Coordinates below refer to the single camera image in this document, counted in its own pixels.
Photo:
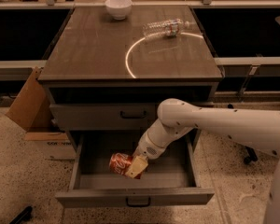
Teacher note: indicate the black bar bottom left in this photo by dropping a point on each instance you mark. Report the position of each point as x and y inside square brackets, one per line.
[24, 215]

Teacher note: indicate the white bowl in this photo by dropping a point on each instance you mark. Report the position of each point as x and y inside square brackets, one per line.
[118, 9]

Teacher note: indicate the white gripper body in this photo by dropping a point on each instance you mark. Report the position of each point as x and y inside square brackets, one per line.
[146, 148]

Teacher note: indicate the red coke can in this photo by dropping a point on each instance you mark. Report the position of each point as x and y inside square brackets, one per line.
[119, 163]

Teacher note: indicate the brown cardboard sheet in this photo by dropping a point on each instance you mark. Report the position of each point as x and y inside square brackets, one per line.
[30, 109]

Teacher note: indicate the open middle drawer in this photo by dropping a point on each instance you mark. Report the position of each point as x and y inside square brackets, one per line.
[171, 179]

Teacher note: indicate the grey drawer cabinet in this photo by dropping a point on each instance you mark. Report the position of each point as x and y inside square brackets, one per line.
[98, 60]

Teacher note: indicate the black chair leg with caster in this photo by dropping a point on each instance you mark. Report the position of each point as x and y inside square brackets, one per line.
[251, 156]

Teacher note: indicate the closed top drawer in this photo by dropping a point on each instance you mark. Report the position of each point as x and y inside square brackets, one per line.
[86, 117]

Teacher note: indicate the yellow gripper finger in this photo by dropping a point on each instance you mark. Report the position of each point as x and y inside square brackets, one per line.
[137, 167]

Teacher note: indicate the clear plastic water bottle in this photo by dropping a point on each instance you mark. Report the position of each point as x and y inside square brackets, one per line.
[168, 28]

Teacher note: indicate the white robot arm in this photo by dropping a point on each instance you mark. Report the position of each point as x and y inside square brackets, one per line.
[259, 129]

